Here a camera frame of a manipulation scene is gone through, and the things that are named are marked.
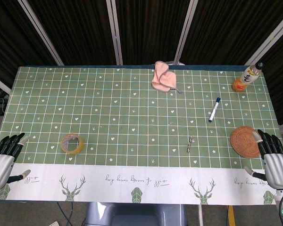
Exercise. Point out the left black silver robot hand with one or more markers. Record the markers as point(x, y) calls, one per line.
point(1, 164)

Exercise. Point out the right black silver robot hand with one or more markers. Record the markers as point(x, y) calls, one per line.
point(277, 169)

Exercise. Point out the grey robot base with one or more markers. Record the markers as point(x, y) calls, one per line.
point(132, 215)

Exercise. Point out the round woven brown coaster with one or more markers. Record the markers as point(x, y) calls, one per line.
point(244, 141)

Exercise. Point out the clear yellowish packing tape roll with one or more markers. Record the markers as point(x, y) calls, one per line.
point(79, 147)

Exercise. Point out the white blue-capped marker pen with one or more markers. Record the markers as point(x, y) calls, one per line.
point(214, 110)

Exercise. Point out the orange drink plastic bottle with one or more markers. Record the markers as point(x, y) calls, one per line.
point(246, 77)

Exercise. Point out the pink folded cloth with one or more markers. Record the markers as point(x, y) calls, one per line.
point(165, 80)

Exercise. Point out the green grid deer tablecloth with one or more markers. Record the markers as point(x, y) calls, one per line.
point(132, 106)

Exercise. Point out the white round stand base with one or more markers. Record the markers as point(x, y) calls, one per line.
point(177, 63)

